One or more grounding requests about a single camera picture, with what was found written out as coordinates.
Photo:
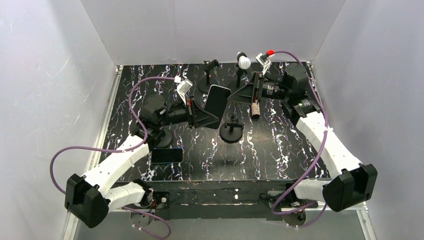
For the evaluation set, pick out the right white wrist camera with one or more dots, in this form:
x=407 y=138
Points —
x=264 y=59

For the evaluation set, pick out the white microphone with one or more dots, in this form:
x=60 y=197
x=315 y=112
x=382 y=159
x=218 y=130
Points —
x=243 y=61

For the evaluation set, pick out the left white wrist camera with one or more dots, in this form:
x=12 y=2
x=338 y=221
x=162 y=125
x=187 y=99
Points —
x=183 y=87

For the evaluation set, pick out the black stand back middle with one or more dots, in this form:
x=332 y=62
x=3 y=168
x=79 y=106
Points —
x=207 y=80

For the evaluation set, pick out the glitter microphone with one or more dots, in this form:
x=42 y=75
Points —
x=255 y=111

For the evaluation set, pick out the black phone blue edge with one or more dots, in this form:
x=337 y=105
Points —
x=167 y=155

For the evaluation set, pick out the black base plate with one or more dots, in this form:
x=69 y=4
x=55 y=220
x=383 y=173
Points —
x=216 y=199

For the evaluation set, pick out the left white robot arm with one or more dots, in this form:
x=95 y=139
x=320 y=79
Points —
x=91 y=196

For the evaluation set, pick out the black phone silver edge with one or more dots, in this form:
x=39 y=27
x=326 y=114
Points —
x=217 y=100

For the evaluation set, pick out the black microphone stand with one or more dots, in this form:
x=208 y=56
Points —
x=239 y=73

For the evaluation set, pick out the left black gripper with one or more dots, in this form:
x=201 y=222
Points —
x=192 y=112

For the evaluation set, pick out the black phone stand front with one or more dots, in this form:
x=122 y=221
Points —
x=162 y=139

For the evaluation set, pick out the black phone stand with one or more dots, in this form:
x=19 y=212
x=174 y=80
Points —
x=162 y=139
x=232 y=130

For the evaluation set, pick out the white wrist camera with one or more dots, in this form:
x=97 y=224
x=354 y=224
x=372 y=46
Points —
x=183 y=87
x=264 y=59

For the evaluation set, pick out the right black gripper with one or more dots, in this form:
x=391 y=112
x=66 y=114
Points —
x=255 y=89

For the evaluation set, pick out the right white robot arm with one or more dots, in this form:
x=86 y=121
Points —
x=352 y=182

